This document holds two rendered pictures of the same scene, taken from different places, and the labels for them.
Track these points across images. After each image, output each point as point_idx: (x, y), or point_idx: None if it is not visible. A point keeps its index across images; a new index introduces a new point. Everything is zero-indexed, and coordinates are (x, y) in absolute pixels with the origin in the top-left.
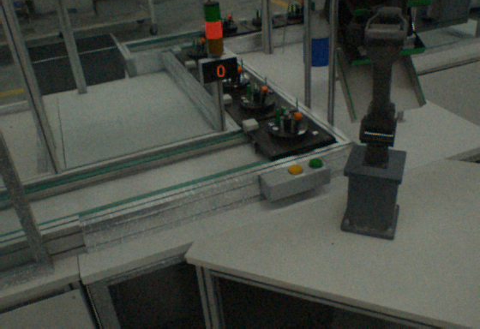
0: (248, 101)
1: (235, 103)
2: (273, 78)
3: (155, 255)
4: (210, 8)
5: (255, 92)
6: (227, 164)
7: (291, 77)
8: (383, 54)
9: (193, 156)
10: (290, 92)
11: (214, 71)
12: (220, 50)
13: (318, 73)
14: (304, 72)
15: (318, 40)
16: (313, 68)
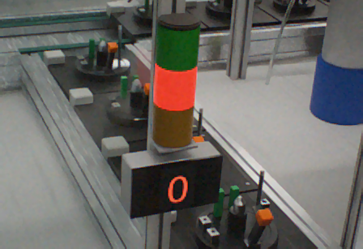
0: (217, 233)
1: (183, 225)
2: (252, 142)
3: None
4: (177, 34)
5: (235, 211)
6: None
7: (289, 144)
8: None
9: None
10: (290, 186)
11: (162, 189)
12: (185, 140)
13: (343, 140)
14: (353, 176)
15: (350, 74)
16: (330, 126)
